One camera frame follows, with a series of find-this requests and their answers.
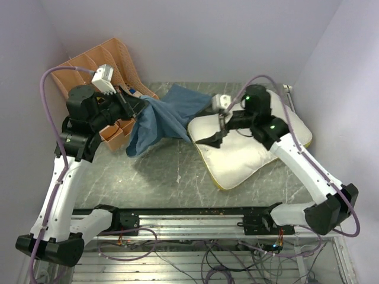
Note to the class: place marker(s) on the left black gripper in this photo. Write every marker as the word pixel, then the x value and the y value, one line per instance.
pixel 131 106

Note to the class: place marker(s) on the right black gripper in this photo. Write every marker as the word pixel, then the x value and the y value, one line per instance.
pixel 215 139

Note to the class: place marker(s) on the white pillow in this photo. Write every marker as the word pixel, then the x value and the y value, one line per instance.
pixel 239 157

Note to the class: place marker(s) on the blue pillowcase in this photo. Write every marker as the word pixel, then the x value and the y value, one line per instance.
pixel 166 118

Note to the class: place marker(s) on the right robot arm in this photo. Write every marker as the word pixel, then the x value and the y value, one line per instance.
pixel 245 133

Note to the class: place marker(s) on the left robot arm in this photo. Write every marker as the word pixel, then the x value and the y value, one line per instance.
pixel 56 237

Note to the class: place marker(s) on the white tube with blue cap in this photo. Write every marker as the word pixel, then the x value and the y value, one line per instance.
pixel 133 92

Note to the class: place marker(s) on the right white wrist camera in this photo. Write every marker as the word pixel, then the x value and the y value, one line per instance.
pixel 220 102

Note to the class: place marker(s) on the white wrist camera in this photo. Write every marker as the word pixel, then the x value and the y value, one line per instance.
pixel 220 102
pixel 102 79

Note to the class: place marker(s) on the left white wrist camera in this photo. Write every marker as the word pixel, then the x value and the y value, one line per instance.
pixel 102 79

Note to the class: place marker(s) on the aluminium frame rail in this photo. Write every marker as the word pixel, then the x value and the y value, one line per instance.
pixel 186 227

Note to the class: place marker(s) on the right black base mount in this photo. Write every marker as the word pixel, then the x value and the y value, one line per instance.
pixel 257 222

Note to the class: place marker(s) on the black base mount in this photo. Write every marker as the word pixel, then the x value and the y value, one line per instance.
pixel 129 221
pixel 257 222

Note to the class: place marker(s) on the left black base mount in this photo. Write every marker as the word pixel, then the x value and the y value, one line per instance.
pixel 129 221

